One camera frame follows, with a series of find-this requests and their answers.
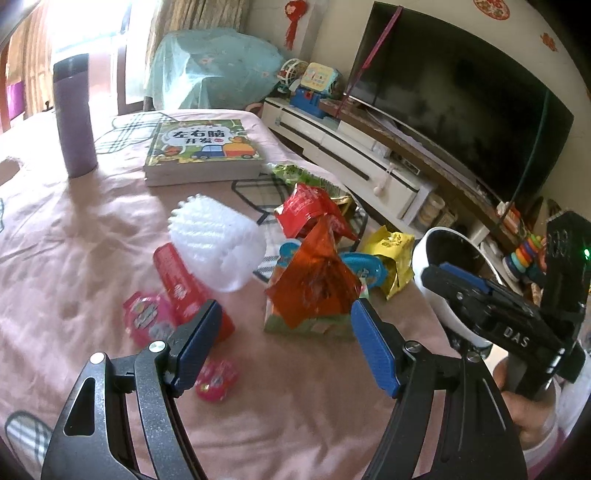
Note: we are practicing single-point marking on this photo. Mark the person's right forearm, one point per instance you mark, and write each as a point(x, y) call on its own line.
point(567, 408)

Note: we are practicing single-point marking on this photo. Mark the round red wall decal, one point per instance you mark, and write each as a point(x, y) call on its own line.
point(491, 7)

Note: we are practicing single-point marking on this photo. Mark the purple cloth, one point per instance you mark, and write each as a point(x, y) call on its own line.
point(16, 99)

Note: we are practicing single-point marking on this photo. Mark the blue snack packet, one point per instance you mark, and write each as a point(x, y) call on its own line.
point(367, 267)

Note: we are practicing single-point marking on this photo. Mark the blue toy cash register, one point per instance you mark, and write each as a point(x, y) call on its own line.
point(307, 99)

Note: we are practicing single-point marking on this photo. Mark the teal cloth-covered chair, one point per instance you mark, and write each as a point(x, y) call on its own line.
point(212, 69)

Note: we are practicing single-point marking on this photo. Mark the red tube packet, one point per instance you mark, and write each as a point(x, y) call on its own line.
point(178, 281)

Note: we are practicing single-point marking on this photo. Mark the gold foil wrapper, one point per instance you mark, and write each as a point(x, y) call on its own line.
point(344, 203)

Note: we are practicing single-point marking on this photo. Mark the illustrated children's book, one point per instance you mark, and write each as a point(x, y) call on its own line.
point(203, 143)

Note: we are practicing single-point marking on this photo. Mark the small red character decal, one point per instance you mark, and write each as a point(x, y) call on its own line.
point(549, 41)

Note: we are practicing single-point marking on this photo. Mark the person's right hand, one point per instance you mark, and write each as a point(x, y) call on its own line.
point(526, 420)

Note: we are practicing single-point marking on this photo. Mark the large pink round packet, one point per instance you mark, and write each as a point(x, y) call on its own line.
point(145, 318)

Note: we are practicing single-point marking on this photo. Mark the white trash bin black liner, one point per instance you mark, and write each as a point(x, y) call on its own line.
point(455, 247)

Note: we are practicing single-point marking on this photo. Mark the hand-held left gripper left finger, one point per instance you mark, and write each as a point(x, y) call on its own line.
point(198, 341)

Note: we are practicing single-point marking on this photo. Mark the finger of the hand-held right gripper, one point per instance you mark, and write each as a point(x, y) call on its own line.
point(466, 277)
point(455, 297)

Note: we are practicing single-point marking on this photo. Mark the purple thermos bottle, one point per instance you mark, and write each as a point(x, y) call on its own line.
point(76, 120)

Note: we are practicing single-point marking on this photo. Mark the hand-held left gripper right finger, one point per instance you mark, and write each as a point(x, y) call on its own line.
point(374, 346)

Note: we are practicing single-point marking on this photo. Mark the orange-red foil packet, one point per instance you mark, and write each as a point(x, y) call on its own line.
point(318, 277)

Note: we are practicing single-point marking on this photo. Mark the black flat-screen television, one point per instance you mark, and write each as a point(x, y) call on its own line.
point(461, 106)

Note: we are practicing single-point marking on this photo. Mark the red snack packet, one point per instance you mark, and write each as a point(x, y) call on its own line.
point(304, 205)

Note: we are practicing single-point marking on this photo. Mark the small pink round packet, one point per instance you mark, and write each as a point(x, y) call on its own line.
point(217, 381)

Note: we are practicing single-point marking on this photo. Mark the red hanging heart decoration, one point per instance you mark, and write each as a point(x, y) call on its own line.
point(293, 18)

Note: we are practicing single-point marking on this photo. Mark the green and orange carton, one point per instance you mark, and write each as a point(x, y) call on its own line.
point(304, 328)

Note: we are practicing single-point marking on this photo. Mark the yellow snack packet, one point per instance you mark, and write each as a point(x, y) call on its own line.
point(390, 249)

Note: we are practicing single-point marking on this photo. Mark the white cage ball toy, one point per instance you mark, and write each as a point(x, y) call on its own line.
point(291, 69)

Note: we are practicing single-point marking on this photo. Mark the brown curtain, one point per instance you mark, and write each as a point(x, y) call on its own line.
point(184, 16)

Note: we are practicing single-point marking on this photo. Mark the orange toy phone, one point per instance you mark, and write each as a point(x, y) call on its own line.
point(510, 219)

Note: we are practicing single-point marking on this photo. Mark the white foam fruit net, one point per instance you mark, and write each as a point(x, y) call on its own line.
point(217, 240)

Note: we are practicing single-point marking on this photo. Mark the green snack packet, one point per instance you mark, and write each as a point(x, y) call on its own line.
point(291, 173)

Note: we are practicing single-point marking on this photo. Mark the white television cabinet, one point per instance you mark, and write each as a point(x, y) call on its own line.
point(323, 138)

